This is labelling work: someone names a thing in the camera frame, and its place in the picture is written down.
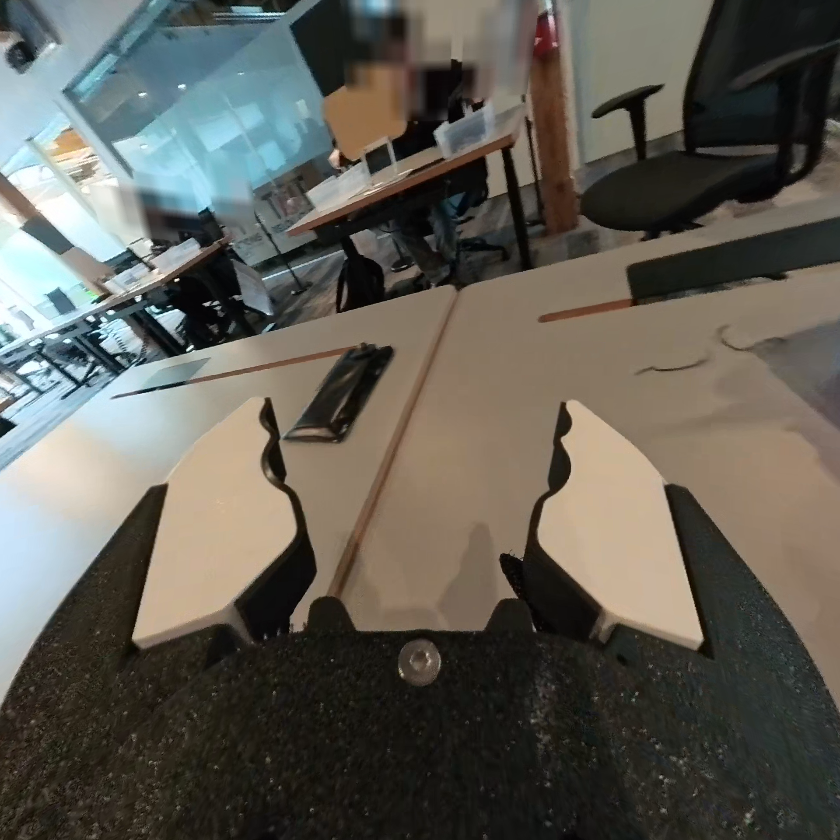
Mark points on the small white framed screen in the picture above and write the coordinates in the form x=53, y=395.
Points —
x=379, y=157

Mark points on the clear plastic container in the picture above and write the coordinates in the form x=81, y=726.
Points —
x=466, y=131

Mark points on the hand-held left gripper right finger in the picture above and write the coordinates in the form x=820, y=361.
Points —
x=610, y=538

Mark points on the shiny plastic pouch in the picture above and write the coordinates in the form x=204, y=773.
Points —
x=338, y=394

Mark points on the black backpack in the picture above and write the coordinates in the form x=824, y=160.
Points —
x=361, y=282

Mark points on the wooden post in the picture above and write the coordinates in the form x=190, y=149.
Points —
x=554, y=164

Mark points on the red fire extinguisher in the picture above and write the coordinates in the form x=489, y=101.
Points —
x=546, y=36

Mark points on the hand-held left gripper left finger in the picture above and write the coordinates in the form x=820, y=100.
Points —
x=216, y=525

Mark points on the black thread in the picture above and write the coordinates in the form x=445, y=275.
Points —
x=669, y=369
x=735, y=344

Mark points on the wooden desk with black legs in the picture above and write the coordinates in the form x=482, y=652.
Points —
x=141, y=293
x=407, y=177

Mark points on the black office chair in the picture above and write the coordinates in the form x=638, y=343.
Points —
x=754, y=79

